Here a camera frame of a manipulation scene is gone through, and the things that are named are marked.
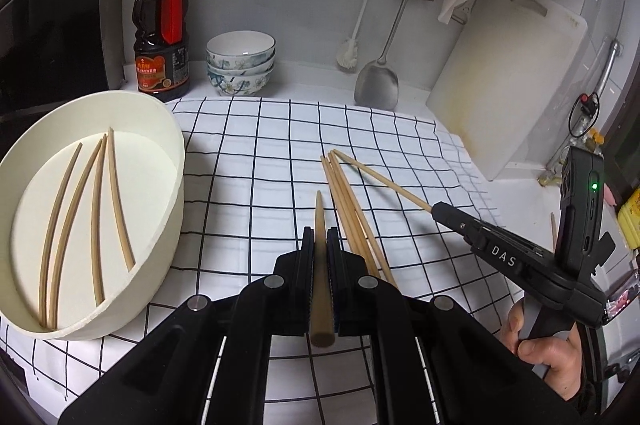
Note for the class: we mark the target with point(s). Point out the wooden chopstick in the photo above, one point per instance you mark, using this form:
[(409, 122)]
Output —
[(553, 230), (50, 245), (320, 225), (385, 182), (116, 205), (376, 245), (67, 230), (352, 212), (336, 205)]

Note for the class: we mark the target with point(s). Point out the white floral ceramic bowl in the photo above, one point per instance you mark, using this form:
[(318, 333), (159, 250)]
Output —
[(240, 86), (240, 47), (250, 71)]

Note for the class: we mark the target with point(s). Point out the cream plastic basin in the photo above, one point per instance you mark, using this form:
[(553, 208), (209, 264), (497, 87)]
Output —
[(145, 185)]

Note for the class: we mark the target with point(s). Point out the dark soy sauce bottle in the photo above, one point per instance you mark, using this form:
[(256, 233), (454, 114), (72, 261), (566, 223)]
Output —
[(160, 70)]

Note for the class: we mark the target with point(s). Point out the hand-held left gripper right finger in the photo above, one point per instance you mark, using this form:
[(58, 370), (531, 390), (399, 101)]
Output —
[(335, 265)]

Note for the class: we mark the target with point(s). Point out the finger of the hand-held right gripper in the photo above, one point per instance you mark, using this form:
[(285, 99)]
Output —
[(462, 219), (452, 227)]

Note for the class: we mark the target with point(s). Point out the yellow plastic container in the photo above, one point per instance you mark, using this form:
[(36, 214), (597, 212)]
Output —
[(631, 220)]

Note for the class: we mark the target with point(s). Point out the gas pipe valve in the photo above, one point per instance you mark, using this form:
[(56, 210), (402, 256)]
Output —
[(609, 65)]

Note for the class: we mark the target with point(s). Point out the person's right hand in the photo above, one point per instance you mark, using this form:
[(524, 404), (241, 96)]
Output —
[(555, 360)]

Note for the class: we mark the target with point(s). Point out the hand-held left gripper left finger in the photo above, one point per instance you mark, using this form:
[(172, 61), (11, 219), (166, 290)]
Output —
[(305, 265)]

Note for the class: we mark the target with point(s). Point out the metal cooking spatula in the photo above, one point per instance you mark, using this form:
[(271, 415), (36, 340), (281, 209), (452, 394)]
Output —
[(375, 85)]

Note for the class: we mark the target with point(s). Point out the white checkered cloth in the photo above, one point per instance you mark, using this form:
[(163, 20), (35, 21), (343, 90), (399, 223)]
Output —
[(250, 165)]

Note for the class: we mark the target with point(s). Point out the white dish brush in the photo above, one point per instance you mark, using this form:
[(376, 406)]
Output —
[(348, 55)]

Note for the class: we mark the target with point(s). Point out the white plastic cutting board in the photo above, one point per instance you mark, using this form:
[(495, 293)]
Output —
[(500, 95)]

